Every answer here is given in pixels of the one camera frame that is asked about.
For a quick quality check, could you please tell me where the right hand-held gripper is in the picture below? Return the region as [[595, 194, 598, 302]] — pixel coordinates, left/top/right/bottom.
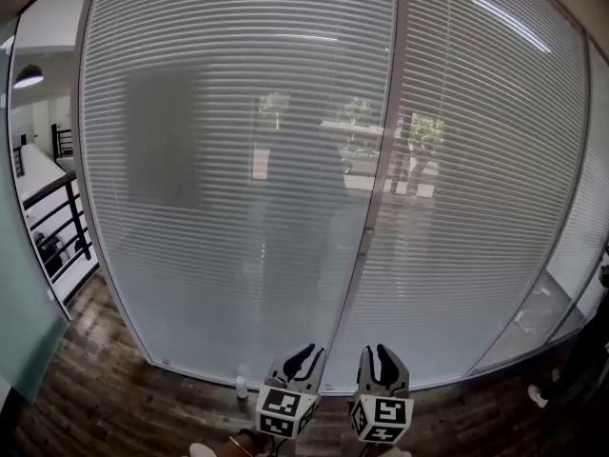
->
[[349, 344, 414, 445]]

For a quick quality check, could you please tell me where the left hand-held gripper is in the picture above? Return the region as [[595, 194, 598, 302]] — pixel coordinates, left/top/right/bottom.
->
[[255, 343, 328, 441]]

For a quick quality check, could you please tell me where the glass door with blinds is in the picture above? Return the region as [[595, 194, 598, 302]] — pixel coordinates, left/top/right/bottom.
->
[[78, 0, 400, 387]]

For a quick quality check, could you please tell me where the person's left forearm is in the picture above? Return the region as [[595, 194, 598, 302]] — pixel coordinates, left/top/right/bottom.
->
[[188, 427, 268, 457]]

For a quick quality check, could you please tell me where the person's right forearm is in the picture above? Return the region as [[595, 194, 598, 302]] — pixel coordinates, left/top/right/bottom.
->
[[360, 442, 413, 457]]

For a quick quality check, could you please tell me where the grey metal window mullion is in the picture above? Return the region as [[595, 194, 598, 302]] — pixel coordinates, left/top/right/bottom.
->
[[326, 0, 411, 390]]

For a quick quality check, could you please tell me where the frosted glass door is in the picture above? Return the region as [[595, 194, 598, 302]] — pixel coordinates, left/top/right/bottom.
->
[[0, 16, 73, 405]]

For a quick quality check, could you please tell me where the short black metal railing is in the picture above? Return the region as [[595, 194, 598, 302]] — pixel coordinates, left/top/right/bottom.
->
[[50, 122, 75, 160]]

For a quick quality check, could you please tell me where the black pendant lamp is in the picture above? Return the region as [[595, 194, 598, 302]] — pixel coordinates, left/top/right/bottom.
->
[[12, 63, 46, 90]]

